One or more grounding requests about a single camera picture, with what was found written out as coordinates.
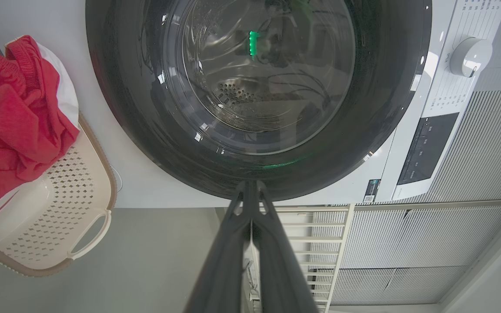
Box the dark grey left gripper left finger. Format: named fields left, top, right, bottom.
left=184, top=182, right=252, bottom=313

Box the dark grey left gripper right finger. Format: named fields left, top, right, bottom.
left=251, top=182, right=318, bottom=313

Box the dark grey round glass door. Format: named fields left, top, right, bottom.
left=85, top=0, right=433, bottom=201

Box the red garment with white stripes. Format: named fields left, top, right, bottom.
left=0, top=36, right=80, bottom=218

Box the white front-load washing machine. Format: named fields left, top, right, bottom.
left=0, top=0, right=501, bottom=208

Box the cream basket with brown rim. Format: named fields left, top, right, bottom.
left=0, top=113, right=117, bottom=277

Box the small black QR sticker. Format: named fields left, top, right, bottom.
left=363, top=178, right=381, bottom=203

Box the grey ribbed blind panel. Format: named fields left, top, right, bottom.
left=329, top=89, right=501, bottom=306

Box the steel perforated washer drum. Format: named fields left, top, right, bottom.
left=214, top=78, right=286, bottom=107

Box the black touch control panel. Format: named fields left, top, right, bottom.
left=397, top=112, right=460, bottom=185

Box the white round control knob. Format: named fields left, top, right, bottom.
left=450, top=37, right=493, bottom=78

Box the white wire rack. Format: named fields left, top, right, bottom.
left=248, top=204, right=356, bottom=313

